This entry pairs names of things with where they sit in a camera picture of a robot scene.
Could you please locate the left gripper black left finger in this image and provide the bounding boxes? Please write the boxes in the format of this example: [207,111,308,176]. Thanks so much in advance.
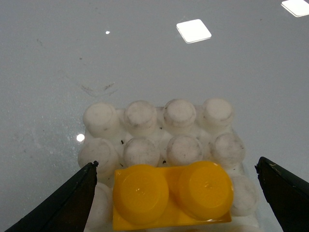
[7,161,98,232]

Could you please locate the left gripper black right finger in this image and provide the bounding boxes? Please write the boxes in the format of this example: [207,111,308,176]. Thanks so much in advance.
[255,157,309,232]

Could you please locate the yellow toy block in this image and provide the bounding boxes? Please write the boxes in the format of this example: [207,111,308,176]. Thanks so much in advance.
[112,161,234,231]

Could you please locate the white studded base plate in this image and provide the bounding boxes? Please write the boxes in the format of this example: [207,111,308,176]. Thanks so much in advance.
[78,99,260,232]

